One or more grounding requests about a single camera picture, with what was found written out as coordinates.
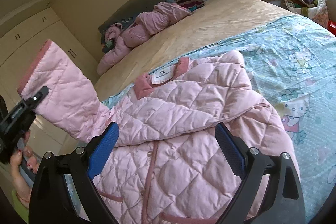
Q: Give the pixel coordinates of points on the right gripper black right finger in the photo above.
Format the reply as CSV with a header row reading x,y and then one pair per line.
x,y
283,198

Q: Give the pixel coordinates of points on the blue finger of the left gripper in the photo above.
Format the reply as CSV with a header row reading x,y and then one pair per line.
x,y
36,99

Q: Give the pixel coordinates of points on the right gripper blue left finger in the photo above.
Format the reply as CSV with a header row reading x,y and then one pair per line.
x,y
50,201

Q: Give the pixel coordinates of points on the pink quilted coat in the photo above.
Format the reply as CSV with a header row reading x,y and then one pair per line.
x,y
167,166

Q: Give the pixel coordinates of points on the striped folded clothes by headboard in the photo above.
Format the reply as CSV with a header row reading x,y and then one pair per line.
x,y
191,5

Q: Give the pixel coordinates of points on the floral bag of clothes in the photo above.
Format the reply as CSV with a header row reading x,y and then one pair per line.
x,y
316,10

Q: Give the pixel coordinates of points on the cream wardrobe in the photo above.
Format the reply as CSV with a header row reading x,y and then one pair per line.
x,y
34,56

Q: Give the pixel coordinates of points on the pink puffer jacket by headboard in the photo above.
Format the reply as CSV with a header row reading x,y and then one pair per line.
x,y
125,36

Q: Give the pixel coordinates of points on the red box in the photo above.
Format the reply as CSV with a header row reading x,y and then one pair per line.
x,y
332,27

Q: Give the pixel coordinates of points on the beige bedspread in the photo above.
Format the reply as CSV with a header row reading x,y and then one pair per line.
x,y
217,20

